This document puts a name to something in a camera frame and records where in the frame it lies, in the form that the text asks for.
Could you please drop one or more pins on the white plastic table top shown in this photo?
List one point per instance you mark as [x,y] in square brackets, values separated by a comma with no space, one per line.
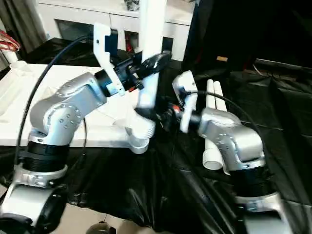
[36,117]

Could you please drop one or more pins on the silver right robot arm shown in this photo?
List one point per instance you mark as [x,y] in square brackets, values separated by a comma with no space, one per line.
[231,139]

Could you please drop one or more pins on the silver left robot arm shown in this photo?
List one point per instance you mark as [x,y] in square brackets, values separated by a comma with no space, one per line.
[68,104]

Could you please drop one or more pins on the red white ceramic figure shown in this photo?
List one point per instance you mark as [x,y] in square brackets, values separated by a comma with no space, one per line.
[128,45]

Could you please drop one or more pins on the small tan box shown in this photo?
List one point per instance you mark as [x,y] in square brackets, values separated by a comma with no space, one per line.
[222,58]

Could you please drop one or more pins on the white glass-door cabinet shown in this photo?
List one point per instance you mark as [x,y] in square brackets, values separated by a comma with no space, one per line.
[85,14]

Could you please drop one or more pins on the black glossy mat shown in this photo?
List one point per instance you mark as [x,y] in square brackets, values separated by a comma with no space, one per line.
[280,122]

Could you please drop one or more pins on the grey curtain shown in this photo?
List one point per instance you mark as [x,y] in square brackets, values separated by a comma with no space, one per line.
[22,22]

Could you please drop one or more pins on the white plastic container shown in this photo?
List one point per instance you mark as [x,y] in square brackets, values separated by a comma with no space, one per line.
[11,58]

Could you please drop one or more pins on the grey robot foot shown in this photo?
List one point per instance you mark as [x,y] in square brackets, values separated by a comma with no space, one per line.
[101,229]

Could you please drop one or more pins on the red clothes hangers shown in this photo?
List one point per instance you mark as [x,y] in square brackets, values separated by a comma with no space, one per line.
[8,42]

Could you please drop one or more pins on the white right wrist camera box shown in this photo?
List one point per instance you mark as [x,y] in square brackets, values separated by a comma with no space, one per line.
[187,85]

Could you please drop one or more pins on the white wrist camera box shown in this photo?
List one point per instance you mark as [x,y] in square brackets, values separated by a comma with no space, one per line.
[187,85]
[101,48]

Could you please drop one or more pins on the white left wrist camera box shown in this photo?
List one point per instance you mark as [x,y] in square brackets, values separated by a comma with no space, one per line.
[101,48]

